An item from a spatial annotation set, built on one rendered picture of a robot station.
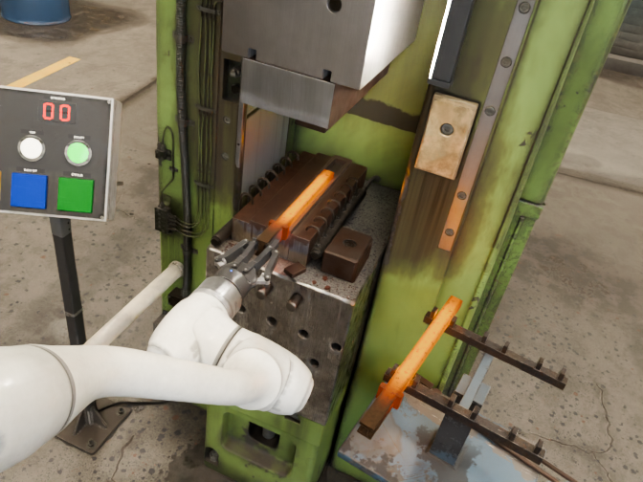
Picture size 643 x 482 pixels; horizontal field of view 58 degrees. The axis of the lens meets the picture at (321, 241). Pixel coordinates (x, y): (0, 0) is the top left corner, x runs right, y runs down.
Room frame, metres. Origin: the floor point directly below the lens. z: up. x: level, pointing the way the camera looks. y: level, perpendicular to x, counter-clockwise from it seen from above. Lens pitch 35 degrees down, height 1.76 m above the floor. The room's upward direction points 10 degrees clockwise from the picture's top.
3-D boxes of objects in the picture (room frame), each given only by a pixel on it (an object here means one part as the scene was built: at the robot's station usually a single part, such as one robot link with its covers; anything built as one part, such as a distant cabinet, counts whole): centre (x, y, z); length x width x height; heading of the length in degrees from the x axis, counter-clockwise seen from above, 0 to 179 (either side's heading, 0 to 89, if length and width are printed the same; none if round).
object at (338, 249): (1.10, -0.07, 0.95); 0.12 x 0.08 x 0.06; 163
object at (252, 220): (1.30, 0.06, 0.96); 0.42 x 0.20 x 0.09; 163
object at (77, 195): (1.07, 0.57, 1.01); 0.07 x 0.05 x 0.07; 98
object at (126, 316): (1.11, 0.48, 0.62); 0.44 x 0.05 x 0.05; 163
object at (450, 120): (1.13, -0.22, 1.27); 0.09 x 0.02 x 0.17; 73
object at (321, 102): (1.30, 0.06, 1.32); 0.42 x 0.20 x 0.10; 163
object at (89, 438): (1.18, 0.68, 0.05); 0.22 x 0.22 x 0.09; 73
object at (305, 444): (1.29, 0.01, 0.23); 0.55 x 0.37 x 0.47; 163
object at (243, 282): (0.89, 0.16, 0.99); 0.09 x 0.08 x 0.07; 164
